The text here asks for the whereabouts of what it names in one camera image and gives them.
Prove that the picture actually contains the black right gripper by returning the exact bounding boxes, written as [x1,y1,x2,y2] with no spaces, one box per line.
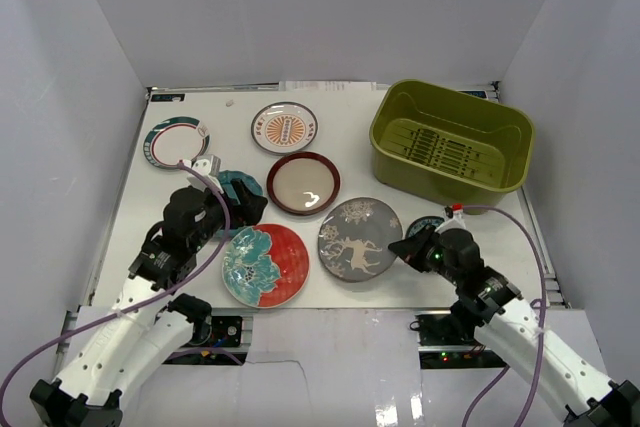
[388,224,462,288]

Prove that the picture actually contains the small blue floral plate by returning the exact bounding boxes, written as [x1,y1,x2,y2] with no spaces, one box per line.
[405,216,445,238]

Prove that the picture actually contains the grey reindeer snowflake plate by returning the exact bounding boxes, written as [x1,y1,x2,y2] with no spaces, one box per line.
[317,197,403,283]

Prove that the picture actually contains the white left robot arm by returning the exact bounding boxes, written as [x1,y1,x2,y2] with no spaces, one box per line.
[30,180,267,426]

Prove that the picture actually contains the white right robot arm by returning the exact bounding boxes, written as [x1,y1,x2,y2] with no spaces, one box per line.
[389,227,639,426]

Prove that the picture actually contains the olive green plastic bin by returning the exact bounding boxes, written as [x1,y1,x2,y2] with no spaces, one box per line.
[369,79,535,213]

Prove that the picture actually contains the teal scalloped plate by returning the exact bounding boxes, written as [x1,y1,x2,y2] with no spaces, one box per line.
[215,170,265,203]

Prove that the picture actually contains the red teal flower plate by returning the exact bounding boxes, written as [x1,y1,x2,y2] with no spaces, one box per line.
[222,224,310,309]

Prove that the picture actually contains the red rimmed beige plate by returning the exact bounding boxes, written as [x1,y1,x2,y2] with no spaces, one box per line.
[266,152,341,216]

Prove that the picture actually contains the white green rimmed plate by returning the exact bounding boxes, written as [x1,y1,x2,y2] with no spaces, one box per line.
[142,116,210,171]

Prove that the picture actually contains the white orange sunburst plate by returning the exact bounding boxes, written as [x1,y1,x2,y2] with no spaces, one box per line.
[251,101,319,155]

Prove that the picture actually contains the blue label sticker left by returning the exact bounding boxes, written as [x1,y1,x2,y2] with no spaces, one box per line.
[150,93,185,102]

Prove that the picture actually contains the blue label sticker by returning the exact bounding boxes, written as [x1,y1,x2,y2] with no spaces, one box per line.
[460,90,488,99]
[150,93,185,102]

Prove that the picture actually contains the white papers at back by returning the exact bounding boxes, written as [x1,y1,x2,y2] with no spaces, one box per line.
[279,80,390,92]

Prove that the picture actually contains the blue label sticker right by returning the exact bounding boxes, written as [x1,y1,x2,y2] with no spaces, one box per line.
[460,90,488,99]

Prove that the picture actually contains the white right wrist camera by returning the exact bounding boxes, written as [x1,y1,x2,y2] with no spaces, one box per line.
[442,204,466,229]

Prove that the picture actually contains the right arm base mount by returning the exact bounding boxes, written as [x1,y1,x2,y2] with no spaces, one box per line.
[409,310,506,370]

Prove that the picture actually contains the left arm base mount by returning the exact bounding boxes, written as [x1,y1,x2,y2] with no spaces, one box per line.
[164,316,247,366]

